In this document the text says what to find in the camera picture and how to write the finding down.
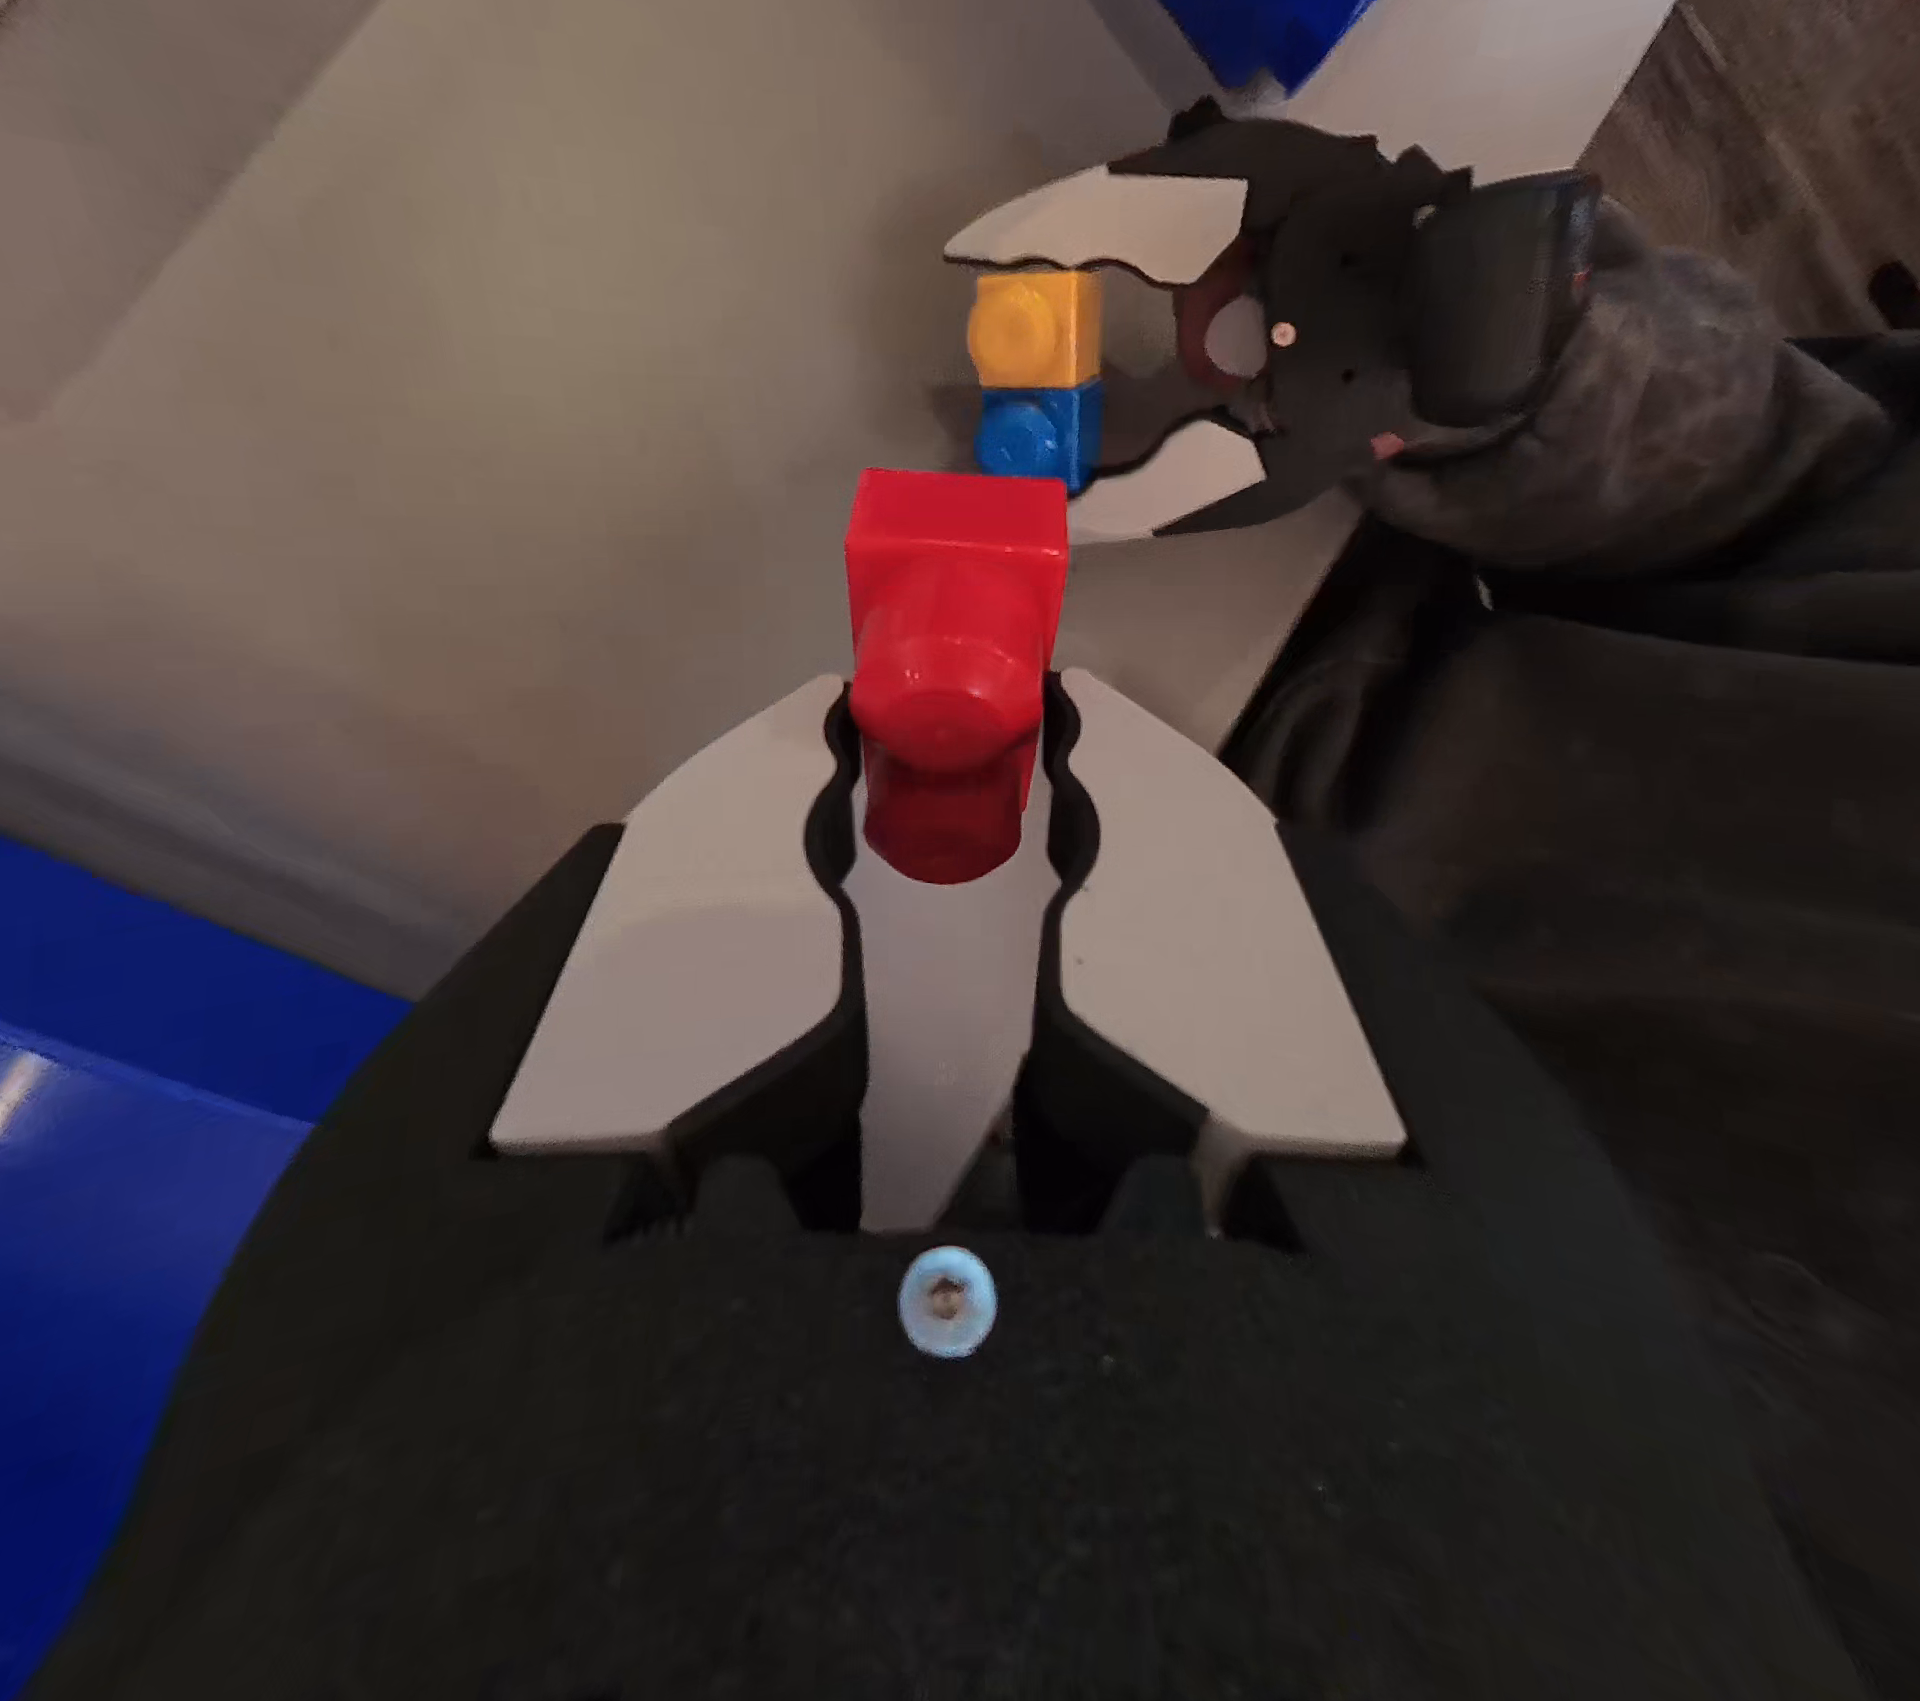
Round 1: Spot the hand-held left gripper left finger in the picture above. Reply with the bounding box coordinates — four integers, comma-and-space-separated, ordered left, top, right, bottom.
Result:
485, 668, 871, 1224

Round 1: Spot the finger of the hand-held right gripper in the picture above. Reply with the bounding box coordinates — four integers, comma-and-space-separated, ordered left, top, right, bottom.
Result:
1068, 419, 1272, 545
942, 159, 1257, 291

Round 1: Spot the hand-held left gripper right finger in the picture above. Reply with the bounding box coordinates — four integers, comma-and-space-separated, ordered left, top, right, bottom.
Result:
1025, 666, 1411, 1236

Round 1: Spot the yellow single-stud toy block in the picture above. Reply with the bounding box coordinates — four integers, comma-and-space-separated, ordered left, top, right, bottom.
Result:
966, 269, 1104, 391

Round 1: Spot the blue single-stud toy block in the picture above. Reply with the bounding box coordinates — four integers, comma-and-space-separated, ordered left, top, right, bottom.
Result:
974, 380, 1111, 485

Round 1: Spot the red toy block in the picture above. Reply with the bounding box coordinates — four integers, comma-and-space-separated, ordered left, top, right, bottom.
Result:
843, 468, 1071, 889

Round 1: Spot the person's right hand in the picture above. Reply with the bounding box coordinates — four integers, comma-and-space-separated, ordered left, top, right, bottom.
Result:
1171, 235, 1277, 387

